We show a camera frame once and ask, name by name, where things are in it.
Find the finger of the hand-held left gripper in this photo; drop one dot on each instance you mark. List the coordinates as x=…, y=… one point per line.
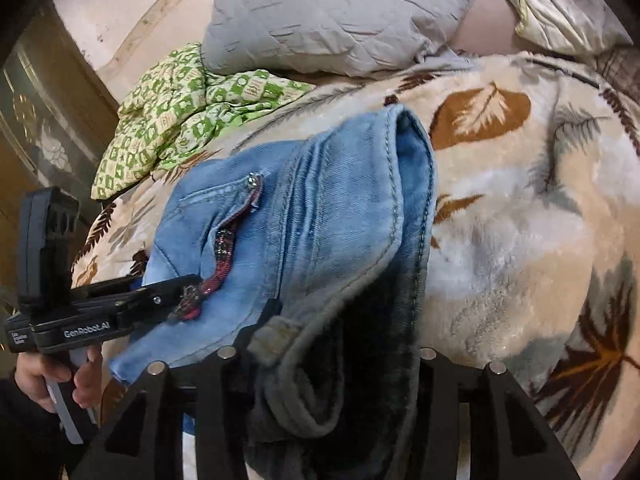
x=110, y=287
x=160, y=297

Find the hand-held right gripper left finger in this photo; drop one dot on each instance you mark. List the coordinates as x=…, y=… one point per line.
x=220, y=390

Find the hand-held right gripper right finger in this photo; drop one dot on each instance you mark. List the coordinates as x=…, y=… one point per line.
x=442, y=390

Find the blue denim pants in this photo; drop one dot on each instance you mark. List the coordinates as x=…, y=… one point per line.
x=320, y=240

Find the person's left forearm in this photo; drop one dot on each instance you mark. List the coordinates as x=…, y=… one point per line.
x=30, y=435

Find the person's left hand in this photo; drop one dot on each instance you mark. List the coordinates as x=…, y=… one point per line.
x=35, y=372

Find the wooden cabinet with glass door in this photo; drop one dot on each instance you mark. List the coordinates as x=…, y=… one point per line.
x=40, y=125

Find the green white patterned cloth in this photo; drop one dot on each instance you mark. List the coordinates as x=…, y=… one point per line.
x=185, y=110

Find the leaf print fleece blanket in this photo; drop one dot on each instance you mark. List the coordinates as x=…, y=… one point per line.
x=525, y=200

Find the grey quilted blanket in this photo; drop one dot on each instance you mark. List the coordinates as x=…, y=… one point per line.
x=340, y=15

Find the pink bed sheet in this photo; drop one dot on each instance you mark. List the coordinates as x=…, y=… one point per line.
x=487, y=25

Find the beige quilted blanket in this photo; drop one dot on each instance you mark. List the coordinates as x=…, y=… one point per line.
x=555, y=5

